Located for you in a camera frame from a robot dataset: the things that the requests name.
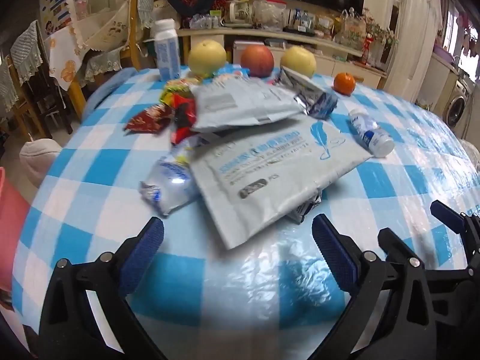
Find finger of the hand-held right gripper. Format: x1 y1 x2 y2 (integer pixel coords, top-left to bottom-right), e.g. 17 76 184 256
430 200 480 269
378 228 480 289

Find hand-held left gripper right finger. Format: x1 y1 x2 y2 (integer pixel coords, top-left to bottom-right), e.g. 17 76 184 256
312 214 441 360

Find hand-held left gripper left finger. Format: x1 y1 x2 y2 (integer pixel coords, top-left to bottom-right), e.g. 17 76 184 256
37 217 167 360

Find large grey mailer bag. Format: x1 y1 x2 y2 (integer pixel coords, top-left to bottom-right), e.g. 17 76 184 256
189 114 376 250

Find dark red patterned snack wrapper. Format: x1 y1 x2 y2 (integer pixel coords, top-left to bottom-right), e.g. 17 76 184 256
124 104 173 135

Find crumpled grey printed packet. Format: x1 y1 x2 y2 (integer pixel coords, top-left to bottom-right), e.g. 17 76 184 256
287 190 324 226

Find silver blue foil pouch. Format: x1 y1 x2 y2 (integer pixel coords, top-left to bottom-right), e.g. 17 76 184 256
139 146 199 218

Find blue white checkered tablecloth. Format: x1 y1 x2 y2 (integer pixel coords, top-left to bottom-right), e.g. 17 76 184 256
15 65 480 360

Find washing machine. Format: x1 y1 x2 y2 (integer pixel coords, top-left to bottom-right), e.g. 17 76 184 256
442 79 474 128

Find small white plastic bottle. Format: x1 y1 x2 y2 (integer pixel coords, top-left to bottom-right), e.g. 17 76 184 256
348 108 395 157

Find pink seat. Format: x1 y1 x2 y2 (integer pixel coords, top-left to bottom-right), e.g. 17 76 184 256
0 169 31 293

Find red black snack wrapper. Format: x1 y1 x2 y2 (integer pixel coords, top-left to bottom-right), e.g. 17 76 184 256
169 95 198 145

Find beige cushion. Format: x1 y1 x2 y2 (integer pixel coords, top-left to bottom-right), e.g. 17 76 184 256
19 139 61 188

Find flattened blue white carton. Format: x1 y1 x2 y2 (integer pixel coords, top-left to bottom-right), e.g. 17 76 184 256
279 66 339 120

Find orange tangerine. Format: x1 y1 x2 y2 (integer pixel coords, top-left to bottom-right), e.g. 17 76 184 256
333 72 356 96

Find light blue padded chair back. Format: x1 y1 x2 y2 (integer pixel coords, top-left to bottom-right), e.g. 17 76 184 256
85 69 125 121

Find small grey mailer bag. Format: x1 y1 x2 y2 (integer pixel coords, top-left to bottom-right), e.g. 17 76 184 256
189 76 306 134

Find window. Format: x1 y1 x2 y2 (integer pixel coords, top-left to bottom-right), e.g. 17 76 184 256
446 5 480 79

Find artificial flowers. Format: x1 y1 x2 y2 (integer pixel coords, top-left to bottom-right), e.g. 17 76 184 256
365 19 399 64

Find white lace covered floor unit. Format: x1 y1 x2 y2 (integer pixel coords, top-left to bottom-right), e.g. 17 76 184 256
382 0 446 102

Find lace trim cloth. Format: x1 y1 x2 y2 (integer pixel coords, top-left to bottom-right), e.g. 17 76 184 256
84 47 131 83

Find right yellow-green apple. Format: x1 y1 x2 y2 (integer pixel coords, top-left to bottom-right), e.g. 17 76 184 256
280 46 317 79

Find yellow-green apple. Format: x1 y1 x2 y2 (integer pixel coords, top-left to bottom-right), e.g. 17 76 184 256
280 46 317 79
187 39 228 76

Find white milk bottle blue label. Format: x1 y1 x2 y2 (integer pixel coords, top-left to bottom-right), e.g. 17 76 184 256
154 19 181 82

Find left yellow-green apple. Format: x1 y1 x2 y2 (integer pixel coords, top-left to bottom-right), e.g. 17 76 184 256
187 39 228 76

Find red apple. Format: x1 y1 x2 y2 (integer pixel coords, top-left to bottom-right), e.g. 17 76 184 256
240 44 275 79

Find orange print table cover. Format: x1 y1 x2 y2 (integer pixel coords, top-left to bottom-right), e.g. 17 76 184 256
48 26 94 91

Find printed gift bag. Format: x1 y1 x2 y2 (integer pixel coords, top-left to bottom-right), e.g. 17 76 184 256
339 9 367 44

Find silver case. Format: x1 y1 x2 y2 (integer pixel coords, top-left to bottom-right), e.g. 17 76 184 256
232 39 256 72

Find pack of small bottles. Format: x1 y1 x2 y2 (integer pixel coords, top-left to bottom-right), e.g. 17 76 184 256
189 13 223 29

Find clear plastic bag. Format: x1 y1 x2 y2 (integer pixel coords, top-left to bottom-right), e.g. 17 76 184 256
253 0 287 31

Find glass electric kettle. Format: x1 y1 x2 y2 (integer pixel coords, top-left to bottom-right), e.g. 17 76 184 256
226 0 253 27

